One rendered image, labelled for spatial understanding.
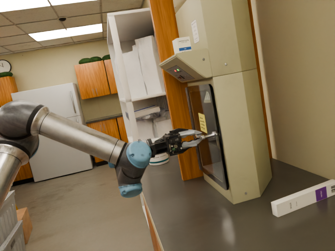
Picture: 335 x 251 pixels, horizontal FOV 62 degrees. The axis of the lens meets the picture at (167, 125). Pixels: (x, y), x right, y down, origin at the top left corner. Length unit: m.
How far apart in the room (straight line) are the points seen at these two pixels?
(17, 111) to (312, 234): 0.90
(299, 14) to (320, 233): 0.81
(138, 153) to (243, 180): 0.44
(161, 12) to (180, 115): 0.48
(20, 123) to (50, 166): 5.18
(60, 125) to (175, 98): 0.63
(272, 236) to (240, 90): 0.48
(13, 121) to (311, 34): 1.08
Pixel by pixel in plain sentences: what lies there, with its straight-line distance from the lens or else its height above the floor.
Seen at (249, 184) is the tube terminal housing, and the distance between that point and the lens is 1.09.
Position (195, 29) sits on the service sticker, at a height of 1.59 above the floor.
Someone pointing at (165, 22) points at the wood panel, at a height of 1.69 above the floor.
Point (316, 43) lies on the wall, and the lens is 1.22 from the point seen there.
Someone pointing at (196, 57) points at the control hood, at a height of 1.49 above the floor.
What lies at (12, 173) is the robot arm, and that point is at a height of 1.24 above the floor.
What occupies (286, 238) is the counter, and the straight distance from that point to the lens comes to 0.89.
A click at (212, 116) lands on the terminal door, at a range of 1.02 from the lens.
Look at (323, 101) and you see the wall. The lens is 1.23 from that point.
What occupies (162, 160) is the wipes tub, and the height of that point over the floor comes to 0.96.
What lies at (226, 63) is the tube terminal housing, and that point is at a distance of 1.01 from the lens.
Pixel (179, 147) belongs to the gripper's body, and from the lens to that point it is 1.01.
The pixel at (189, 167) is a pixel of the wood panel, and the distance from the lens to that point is 1.39.
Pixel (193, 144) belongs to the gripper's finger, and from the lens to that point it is 1.06.
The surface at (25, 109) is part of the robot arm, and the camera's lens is 0.90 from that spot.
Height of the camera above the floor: 1.41
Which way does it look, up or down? 8 degrees down
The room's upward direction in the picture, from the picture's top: 11 degrees counter-clockwise
